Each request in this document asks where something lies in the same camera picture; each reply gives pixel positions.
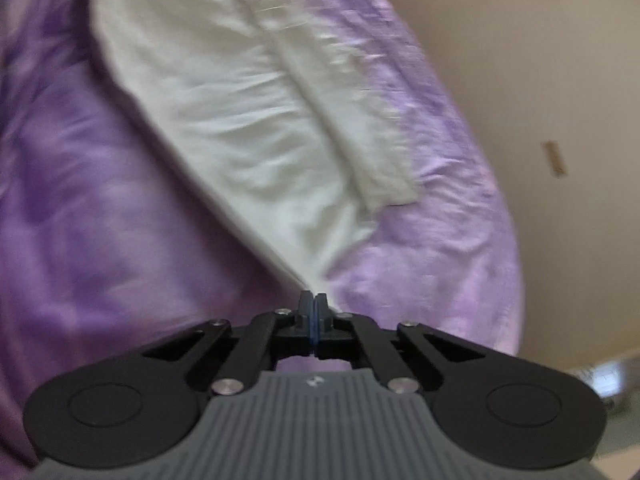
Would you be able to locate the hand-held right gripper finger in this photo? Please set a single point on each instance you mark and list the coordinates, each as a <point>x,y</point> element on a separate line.
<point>320,332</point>
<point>309,332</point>

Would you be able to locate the white printed sweatshirt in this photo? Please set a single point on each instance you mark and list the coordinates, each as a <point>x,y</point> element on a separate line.
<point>225,135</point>

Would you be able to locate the beige wall socket plate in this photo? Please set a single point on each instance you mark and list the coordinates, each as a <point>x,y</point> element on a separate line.
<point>555,159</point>

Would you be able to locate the purple bedspread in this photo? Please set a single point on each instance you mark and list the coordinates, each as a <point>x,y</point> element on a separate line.
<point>75,185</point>

